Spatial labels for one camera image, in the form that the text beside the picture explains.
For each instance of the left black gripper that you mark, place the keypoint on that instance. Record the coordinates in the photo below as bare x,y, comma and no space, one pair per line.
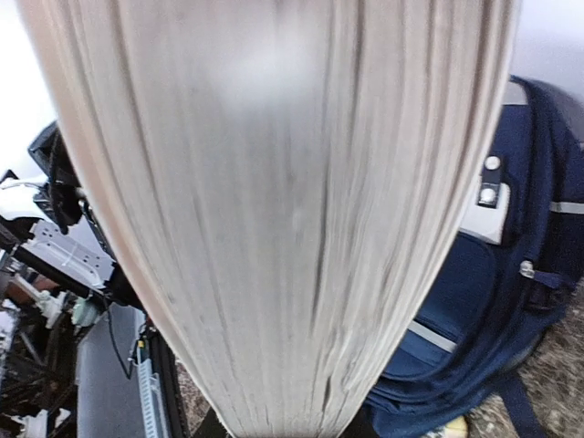
62,198

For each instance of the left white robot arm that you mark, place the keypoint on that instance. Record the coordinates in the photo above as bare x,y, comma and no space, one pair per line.
49,224

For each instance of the grey slotted cable duct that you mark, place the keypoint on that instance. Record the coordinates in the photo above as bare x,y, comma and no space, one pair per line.
153,415

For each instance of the navy blue student backpack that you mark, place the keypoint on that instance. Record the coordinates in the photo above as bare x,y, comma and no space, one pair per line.
508,277

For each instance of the orange 39-Storey Treehouse book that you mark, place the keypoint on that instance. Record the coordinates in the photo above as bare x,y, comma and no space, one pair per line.
279,180

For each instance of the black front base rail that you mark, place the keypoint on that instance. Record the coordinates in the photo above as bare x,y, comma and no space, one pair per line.
109,403

